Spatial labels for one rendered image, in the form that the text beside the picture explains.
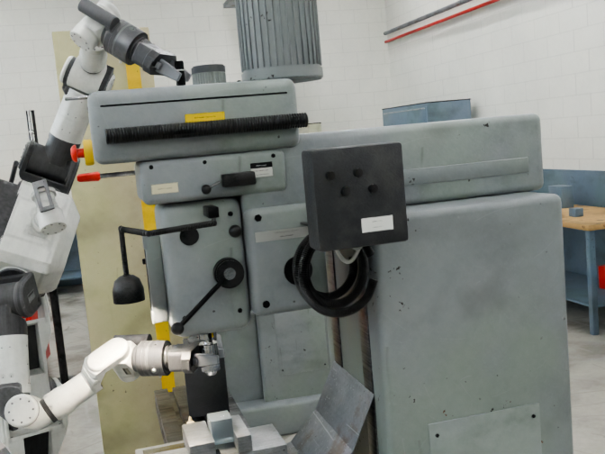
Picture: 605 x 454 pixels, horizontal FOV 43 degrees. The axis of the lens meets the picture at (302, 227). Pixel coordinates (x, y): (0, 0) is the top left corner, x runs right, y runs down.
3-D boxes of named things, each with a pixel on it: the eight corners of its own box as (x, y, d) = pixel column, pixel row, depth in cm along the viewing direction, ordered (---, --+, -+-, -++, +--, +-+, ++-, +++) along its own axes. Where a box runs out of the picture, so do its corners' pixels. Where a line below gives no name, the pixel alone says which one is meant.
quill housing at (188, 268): (174, 341, 177) (158, 204, 173) (166, 322, 197) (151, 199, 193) (254, 329, 182) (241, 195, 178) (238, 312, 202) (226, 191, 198)
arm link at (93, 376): (131, 348, 189) (84, 381, 185) (143, 366, 196) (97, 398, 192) (119, 331, 193) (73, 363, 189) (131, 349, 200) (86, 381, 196)
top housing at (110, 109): (94, 166, 166) (85, 90, 164) (94, 164, 192) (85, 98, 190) (302, 146, 178) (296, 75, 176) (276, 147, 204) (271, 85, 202)
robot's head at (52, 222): (37, 240, 198) (42, 223, 191) (27, 206, 201) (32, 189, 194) (62, 237, 201) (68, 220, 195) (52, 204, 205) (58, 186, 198)
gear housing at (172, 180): (144, 206, 171) (139, 161, 170) (137, 200, 194) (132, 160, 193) (289, 190, 179) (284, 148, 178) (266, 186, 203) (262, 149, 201)
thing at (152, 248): (152, 323, 184) (142, 237, 181) (151, 320, 188) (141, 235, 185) (169, 321, 185) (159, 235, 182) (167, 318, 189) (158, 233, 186)
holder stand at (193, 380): (189, 418, 226) (182, 352, 224) (189, 394, 248) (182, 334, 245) (230, 413, 228) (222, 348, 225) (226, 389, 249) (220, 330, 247)
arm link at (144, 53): (166, 84, 190) (127, 60, 192) (183, 49, 188) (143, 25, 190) (142, 83, 178) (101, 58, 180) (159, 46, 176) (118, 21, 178)
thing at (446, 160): (245, 225, 178) (236, 139, 176) (228, 217, 200) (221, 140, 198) (547, 189, 199) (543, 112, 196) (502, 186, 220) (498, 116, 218)
